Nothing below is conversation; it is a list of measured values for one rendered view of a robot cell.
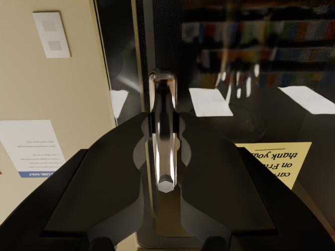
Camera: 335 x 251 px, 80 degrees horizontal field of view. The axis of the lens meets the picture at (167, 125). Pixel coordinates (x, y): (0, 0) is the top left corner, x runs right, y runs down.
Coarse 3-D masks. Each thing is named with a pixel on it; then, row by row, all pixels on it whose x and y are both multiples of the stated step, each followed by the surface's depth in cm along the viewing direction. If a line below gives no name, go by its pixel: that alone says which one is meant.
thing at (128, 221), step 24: (144, 120) 11; (96, 144) 9; (120, 144) 9; (144, 144) 10; (96, 168) 8; (120, 168) 8; (72, 192) 7; (96, 192) 7; (120, 192) 7; (72, 216) 6; (96, 216) 6; (120, 216) 6; (120, 240) 7
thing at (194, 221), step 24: (192, 120) 11; (192, 144) 9; (216, 144) 9; (192, 168) 8; (216, 168) 8; (240, 168) 8; (192, 192) 7; (216, 192) 7; (240, 192) 7; (192, 216) 7; (216, 216) 6; (240, 216) 6; (264, 216) 6
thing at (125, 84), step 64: (128, 0) 13; (192, 0) 13; (256, 0) 13; (320, 0) 13; (128, 64) 15; (192, 64) 15; (256, 64) 15; (320, 64) 15; (256, 128) 18; (320, 128) 18; (320, 192) 23
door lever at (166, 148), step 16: (160, 80) 11; (176, 80) 11; (160, 96) 11; (176, 96) 12; (160, 112) 12; (176, 112) 12; (160, 128) 12; (176, 128) 13; (160, 144) 13; (176, 144) 13; (160, 160) 14; (160, 176) 14
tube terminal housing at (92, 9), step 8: (96, 24) 15; (96, 32) 15; (96, 40) 16; (104, 64) 16; (104, 72) 17; (104, 80) 17; (112, 112) 19; (112, 120) 19; (136, 240) 30; (136, 248) 31; (144, 248) 31
